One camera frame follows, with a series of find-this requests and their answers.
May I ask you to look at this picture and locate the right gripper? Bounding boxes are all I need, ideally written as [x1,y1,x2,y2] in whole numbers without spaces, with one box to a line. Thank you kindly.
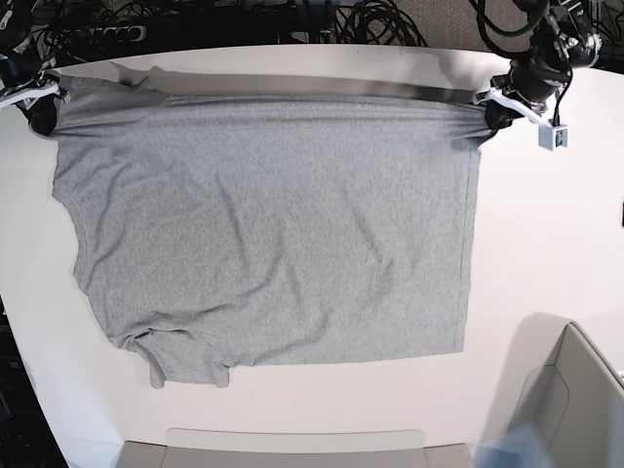
[1,54,66,137]

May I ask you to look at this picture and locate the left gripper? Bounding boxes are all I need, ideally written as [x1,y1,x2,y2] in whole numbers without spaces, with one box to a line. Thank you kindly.
[475,57,561,131]

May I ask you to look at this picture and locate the grey bin bottom centre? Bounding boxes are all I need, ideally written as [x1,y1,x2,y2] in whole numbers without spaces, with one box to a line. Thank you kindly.
[116,428,474,467]

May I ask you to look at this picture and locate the grey bin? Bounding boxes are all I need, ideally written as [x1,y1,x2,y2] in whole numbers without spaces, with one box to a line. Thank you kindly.
[116,428,474,467]
[501,323,623,467]

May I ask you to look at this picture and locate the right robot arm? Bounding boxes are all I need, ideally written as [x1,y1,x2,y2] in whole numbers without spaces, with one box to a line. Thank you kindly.
[1,1,67,137]

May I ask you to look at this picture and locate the black power strip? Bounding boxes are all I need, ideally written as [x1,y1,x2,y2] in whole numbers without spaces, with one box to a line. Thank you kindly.
[63,25,147,43]

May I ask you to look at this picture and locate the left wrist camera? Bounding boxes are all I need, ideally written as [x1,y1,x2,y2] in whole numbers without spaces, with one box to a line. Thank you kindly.
[538,125,568,151]

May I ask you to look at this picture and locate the black coiled cables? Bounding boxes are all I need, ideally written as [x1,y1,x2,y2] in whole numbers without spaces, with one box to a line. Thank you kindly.
[335,0,430,48]

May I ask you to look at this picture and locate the grey T-shirt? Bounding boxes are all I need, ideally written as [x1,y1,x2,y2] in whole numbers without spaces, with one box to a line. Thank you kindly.
[52,76,491,388]

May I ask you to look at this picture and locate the grey bin right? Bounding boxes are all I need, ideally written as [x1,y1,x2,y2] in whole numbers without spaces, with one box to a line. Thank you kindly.
[501,323,623,467]

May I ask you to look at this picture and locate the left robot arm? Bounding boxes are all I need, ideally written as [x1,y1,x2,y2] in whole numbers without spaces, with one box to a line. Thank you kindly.
[471,1,602,130]

